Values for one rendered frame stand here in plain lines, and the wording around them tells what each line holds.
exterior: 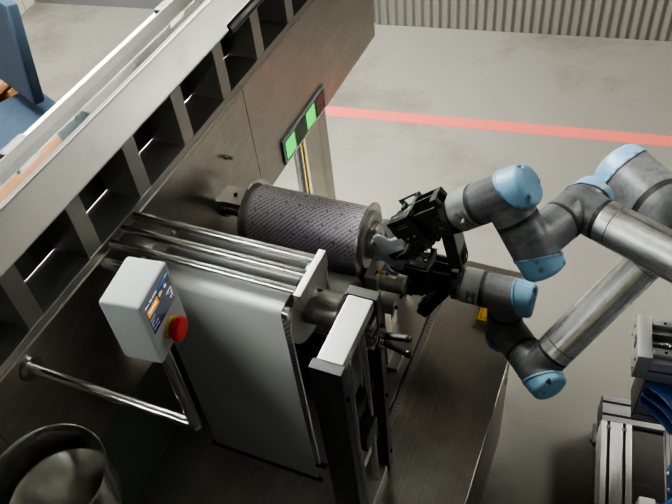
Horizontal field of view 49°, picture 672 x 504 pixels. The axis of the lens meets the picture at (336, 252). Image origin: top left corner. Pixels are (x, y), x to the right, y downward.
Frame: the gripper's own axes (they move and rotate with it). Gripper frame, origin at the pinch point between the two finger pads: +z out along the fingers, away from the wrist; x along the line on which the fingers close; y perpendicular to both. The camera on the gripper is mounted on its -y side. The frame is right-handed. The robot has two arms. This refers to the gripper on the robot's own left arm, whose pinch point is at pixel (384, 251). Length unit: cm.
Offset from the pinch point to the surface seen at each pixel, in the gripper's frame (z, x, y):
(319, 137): 68, -79, 1
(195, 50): -48, 46, 53
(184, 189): 19.4, 8.2, 34.1
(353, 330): -18.3, 32.9, 9.7
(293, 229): 11.2, 3.0, 14.1
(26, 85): 195, -101, 81
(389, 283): 2.7, 2.5, -5.8
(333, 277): 6.8, 8.1, 3.6
